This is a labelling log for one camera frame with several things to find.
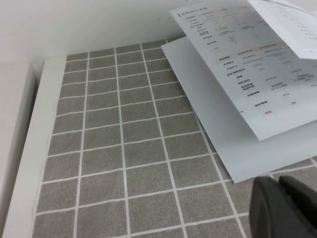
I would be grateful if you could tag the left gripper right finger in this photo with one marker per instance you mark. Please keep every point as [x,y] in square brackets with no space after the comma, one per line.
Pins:
[302,198]

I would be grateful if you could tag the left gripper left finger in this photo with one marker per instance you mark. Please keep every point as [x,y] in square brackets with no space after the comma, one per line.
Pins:
[270,213]

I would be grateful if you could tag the white side board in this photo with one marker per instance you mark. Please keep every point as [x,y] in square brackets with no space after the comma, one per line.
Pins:
[12,124]

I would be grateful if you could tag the white brochure book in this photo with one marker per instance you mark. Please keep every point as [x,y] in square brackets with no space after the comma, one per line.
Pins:
[247,74]

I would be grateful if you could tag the grey checked tablecloth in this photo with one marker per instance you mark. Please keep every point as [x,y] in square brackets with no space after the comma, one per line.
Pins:
[99,148]

